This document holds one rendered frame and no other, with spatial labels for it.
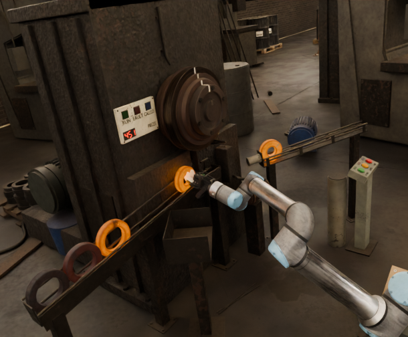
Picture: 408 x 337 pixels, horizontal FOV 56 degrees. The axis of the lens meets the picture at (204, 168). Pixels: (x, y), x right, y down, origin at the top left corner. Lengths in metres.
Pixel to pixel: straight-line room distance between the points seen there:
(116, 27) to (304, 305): 1.81
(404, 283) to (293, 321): 0.67
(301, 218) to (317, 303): 0.88
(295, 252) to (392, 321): 0.55
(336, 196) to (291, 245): 1.07
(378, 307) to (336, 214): 0.94
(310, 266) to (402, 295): 0.45
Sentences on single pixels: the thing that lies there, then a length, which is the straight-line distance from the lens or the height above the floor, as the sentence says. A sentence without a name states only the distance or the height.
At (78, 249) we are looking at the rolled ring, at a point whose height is 0.74.
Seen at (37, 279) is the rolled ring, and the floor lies 0.72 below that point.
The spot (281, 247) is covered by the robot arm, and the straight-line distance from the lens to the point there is 1.65.
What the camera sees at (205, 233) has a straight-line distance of 1.97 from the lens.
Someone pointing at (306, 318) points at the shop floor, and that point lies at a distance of 2.36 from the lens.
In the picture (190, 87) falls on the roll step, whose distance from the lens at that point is 2.09.
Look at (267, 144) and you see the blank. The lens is 2.57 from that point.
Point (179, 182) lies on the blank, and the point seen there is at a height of 0.76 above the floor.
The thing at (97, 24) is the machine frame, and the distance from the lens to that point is 1.93.
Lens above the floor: 1.66
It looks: 23 degrees down
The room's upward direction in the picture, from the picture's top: 8 degrees counter-clockwise
